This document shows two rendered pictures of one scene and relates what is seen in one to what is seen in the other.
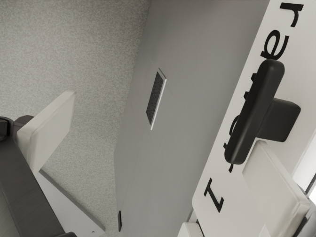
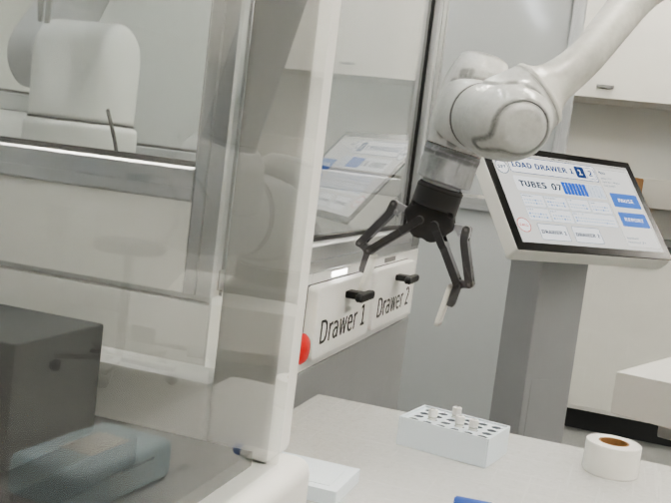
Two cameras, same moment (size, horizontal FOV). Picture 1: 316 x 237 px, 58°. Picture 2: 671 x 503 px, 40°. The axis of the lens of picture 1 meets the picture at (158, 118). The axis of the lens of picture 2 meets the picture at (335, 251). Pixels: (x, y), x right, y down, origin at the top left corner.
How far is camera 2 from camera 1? 1.41 m
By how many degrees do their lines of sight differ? 59
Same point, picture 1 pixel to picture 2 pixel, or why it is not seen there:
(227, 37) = not seen: hidden behind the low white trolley
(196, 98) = not seen: hidden behind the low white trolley
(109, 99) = not seen: outside the picture
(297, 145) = (349, 283)
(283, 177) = (368, 268)
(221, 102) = (334, 369)
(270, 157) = (364, 280)
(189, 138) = (344, 390)
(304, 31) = (334, 313)
